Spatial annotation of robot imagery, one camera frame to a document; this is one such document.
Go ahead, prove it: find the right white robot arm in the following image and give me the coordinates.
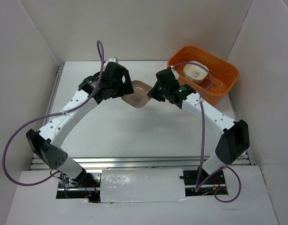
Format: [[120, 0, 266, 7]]
[[148, 68, 250, 184]]

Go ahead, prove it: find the purple cable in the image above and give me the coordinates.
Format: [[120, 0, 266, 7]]
[[171, 62, 242, 203], [2, 40, 105, 199]]

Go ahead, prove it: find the brown square plate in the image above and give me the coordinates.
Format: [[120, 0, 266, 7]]
[[121, 80, 152, 108]]

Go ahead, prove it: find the aluminium rail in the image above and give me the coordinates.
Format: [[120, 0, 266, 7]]
[[30, 156, 255, 170]]

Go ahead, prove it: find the white foil cover plate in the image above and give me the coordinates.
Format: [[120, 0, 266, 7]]
[[100, 168, 186, 203]]

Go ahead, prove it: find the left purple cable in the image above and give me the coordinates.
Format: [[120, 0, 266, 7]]
[[2, 40, 105, 199]]

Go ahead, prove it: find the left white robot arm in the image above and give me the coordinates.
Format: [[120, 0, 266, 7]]
[[26, 62, 134, 187]]

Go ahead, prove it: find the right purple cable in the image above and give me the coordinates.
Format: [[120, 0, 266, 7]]
[[171, 62, 242, 203]]

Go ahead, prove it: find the cream square plate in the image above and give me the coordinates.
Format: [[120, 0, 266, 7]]
[[182, 61, 209, 84]]

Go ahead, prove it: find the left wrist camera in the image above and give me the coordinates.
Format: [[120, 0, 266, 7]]
[[105, 57, 118, 64]]

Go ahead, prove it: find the orange plastic bin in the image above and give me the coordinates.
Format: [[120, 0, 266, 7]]
[[167, 45, 239, 106]]

